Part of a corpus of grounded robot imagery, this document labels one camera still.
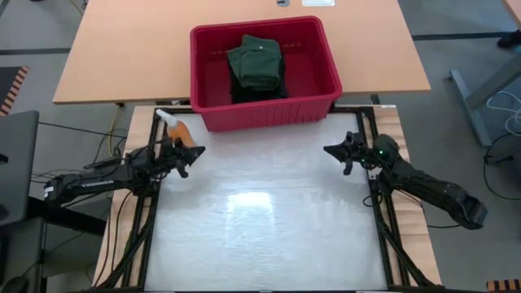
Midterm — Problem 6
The orange black striped mat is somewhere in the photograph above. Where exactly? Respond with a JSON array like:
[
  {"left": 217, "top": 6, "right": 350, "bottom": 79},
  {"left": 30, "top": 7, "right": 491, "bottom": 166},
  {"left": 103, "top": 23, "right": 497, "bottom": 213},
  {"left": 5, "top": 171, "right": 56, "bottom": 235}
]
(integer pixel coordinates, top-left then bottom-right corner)
[{"left": 0, "top": 66, "right": 29, "bottom": 118}]

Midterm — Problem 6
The dark grey chair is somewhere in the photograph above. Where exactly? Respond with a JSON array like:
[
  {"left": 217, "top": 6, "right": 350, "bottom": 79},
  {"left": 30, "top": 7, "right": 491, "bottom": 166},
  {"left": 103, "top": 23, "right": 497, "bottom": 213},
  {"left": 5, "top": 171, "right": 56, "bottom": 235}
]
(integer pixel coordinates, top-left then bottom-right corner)
[{"left": 0, "top": 110, "right": 46, "bottom": 293}]

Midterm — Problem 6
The black floor beam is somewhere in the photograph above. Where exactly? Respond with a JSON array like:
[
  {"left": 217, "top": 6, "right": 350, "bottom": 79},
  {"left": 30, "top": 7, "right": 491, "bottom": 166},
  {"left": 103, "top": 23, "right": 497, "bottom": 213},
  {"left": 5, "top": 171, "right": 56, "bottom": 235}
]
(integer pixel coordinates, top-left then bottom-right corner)
[{"left": 26, "top": 197, "right": 107, "bottom": 238}]

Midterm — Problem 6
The white table mat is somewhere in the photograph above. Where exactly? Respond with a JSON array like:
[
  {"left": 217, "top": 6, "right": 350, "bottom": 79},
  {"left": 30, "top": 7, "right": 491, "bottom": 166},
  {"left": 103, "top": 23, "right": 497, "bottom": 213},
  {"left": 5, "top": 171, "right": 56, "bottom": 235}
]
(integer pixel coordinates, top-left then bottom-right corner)
[{"left": 144, "top": 112, "right": 388, "bottom": 291}]

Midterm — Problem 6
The orange black striped block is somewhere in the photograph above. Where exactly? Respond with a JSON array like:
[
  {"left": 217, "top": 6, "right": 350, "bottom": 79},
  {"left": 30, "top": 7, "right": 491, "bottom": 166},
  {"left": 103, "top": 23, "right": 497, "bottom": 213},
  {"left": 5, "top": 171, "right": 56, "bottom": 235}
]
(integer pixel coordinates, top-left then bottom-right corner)
[{"left": 486, "top": 278, "right": 521, "bottom": 293}]

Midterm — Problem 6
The light wooden desk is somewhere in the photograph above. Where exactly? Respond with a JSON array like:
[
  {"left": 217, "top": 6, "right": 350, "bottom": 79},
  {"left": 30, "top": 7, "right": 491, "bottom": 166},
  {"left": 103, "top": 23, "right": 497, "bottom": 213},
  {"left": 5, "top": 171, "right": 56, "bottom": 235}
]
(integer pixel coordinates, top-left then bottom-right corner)
[{"left": 51, "top": 0, "right": 432, "bottom": 106}]

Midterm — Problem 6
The orange spray bottle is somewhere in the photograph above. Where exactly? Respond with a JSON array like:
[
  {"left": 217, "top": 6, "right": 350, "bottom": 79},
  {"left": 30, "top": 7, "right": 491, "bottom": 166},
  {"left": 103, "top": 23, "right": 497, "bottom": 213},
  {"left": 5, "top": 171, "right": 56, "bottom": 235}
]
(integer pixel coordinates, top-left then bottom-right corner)
[{"left": 155, "top": 108, "right": 197, "bottom": 148}]

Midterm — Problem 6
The black aluminium frame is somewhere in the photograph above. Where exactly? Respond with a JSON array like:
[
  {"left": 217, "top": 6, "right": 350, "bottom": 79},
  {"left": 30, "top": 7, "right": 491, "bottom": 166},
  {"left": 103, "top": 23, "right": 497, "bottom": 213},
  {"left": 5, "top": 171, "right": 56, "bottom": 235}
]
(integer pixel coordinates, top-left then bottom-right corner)
[{"left": 79, "top": 104, "right": 449, "bottom": 293}]

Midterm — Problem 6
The yellow cable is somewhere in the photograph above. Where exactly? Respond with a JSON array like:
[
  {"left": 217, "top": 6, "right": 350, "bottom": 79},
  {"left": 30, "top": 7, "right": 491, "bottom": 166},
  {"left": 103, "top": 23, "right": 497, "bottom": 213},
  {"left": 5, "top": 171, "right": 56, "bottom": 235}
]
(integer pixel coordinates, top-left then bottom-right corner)
[{"left": 107, "top": 103, "right": 123, "bottom": 158}]

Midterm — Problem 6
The person's shoe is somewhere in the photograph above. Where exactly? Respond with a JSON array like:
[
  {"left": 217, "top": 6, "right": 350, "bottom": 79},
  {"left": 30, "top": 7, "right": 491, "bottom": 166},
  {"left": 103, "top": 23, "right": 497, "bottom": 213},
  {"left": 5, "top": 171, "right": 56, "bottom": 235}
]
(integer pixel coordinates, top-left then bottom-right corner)
[{"left": 497, "top": 28, "right": 521, "bottom": 50}]

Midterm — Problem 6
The red plastic laundry bin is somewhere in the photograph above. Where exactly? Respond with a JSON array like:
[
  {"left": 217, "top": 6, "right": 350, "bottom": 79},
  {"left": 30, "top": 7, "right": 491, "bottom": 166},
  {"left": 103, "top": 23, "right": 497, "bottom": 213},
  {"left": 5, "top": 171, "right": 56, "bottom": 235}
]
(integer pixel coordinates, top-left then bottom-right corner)
[{"left": 189, "top": 15, "right": 344, "bottom": 133}]

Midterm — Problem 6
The dark green garment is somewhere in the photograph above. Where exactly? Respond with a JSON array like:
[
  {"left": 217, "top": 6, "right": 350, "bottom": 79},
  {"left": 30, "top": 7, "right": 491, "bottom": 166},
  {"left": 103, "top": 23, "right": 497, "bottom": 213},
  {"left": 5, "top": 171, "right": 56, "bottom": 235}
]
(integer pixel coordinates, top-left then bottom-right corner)
[{"left": 226, "top": 34, "right": 283, "bottom": 93}]

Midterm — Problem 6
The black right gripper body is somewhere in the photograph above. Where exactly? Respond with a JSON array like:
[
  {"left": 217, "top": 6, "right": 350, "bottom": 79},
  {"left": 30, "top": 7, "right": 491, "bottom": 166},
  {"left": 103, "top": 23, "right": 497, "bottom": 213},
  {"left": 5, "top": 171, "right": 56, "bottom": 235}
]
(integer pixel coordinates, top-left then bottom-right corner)
[{"left": 341, "top": 130, "right": 382, "bottom": 177}]

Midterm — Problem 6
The black garment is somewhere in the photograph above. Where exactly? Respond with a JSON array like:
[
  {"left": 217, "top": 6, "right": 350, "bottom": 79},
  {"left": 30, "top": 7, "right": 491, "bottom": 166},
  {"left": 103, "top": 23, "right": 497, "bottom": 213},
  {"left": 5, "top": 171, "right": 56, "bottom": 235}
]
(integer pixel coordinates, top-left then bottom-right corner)
[{"left": 229, "top": 56, "right": 289, "bottom": 105}]

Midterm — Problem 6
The white cable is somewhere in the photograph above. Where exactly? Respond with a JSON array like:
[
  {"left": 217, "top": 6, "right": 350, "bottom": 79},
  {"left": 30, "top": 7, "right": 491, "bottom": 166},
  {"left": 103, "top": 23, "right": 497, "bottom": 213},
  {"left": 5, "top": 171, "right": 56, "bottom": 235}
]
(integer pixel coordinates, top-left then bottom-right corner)
[{"left": 486, "top": 90, "right": 521, "bottom": 138}]

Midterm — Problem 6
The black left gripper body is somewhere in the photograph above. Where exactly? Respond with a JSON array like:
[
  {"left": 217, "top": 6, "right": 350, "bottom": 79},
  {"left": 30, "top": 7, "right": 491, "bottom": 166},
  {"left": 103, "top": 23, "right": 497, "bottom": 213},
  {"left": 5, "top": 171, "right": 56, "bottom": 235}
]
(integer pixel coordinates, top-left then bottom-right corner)
[{"left": 156, "top": 136, "right": 191, "bottom": 179}]

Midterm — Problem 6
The grey desk leg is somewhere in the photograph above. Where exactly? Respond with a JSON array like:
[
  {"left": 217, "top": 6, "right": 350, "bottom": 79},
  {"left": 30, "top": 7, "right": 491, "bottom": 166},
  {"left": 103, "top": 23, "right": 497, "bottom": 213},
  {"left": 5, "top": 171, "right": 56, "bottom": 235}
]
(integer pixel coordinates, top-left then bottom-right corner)
[{"left": 449, "top": 51, "right": 521, "bottom": 147}]

